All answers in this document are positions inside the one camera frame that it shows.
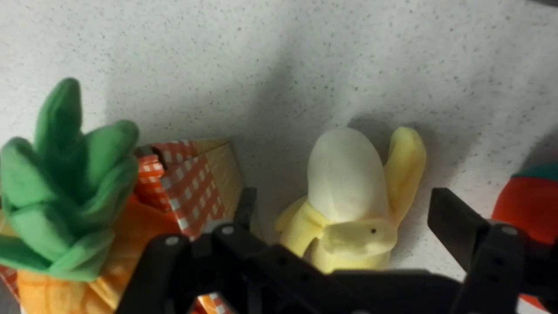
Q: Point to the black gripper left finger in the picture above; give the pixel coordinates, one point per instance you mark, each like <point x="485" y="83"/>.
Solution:
<point x="175" y="273"/>

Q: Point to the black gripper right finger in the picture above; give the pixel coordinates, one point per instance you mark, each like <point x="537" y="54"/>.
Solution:
<point x="499" y="263"/>

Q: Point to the red-orange round plush toy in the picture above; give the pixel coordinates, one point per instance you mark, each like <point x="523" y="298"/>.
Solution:
<point x="529" y="207"/>

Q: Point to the orange checkered basket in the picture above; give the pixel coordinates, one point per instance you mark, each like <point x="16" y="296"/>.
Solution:
<point x="197" y="181"/>

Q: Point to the pineapple plush toy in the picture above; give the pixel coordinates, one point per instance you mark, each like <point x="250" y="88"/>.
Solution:
<point x="70" y="193"/>

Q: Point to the yellow banana plush toy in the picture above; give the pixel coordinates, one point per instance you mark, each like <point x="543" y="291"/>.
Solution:
<point x="349" y="193"/>

